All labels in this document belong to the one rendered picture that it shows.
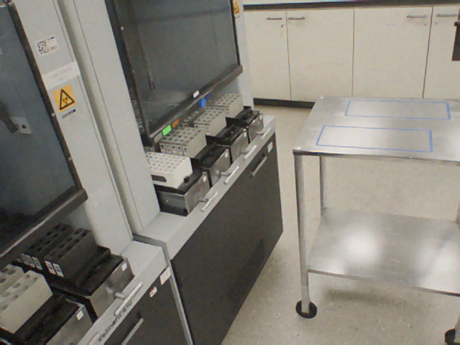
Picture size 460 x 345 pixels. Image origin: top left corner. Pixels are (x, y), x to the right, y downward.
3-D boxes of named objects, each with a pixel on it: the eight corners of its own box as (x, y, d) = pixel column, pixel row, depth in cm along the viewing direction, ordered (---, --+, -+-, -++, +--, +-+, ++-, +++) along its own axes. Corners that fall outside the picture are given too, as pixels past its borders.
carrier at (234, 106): (239, 108, 169) (237, 93, 166) (244, 108, 168) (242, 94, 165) (226, 120, 161) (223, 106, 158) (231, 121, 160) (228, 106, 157)
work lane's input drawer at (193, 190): (31, 182, 155) (21, 162, 150) (58, 164, 165) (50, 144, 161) (201, 218, 124) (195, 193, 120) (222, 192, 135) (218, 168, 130)
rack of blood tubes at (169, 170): (100, 177, 138) (95, 161, 135) (120, 162, 146) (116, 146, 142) (177, 192, 126) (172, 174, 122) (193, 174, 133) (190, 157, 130)
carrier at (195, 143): (201, 144, 147) (198, 128, 143) (207, 144, 146) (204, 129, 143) (185, 160, 138) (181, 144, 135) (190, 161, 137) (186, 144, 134)
